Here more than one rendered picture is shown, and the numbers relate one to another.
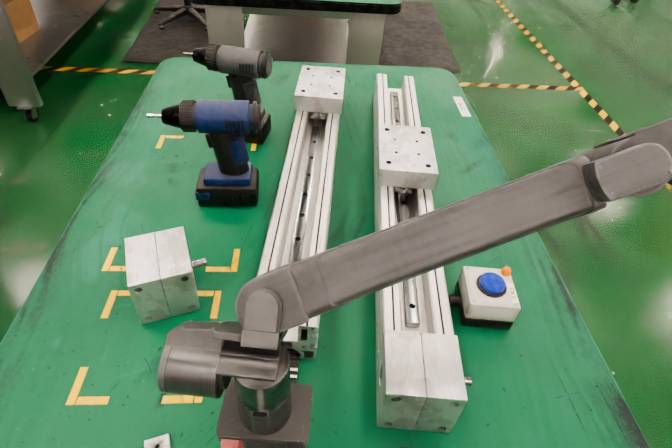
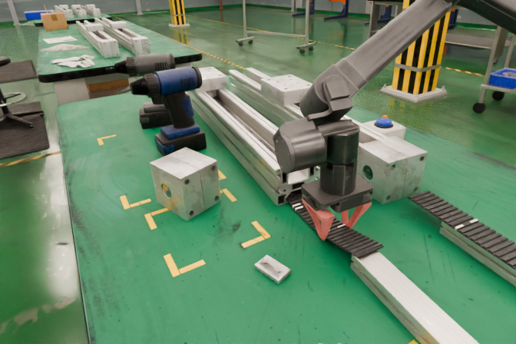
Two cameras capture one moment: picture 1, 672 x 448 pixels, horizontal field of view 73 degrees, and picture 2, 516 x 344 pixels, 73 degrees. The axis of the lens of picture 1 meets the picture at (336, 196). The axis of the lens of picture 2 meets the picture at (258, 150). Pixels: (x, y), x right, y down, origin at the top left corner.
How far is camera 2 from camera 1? 0.46 m
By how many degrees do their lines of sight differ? 24
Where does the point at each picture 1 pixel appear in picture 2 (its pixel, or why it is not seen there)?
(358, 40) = not seen: hidden behind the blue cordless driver
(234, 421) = (325, 196)
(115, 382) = (199, 252)
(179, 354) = (294, 136)
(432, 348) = (389, 142)
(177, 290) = (209, 180)
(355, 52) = not seen: hidden behind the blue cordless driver
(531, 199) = (421, 10)
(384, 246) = (372, 46)
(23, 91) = not seen: outside the picture
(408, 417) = (398, 184)
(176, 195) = (142, 160)
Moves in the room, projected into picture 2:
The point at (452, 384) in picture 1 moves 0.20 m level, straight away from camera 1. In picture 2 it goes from (414, 149) to (391, 114)
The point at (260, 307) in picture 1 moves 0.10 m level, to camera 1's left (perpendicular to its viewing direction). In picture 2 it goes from (335, 83) to (274, 94)
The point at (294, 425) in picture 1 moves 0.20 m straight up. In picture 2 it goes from (360, 184) to (373, 61)
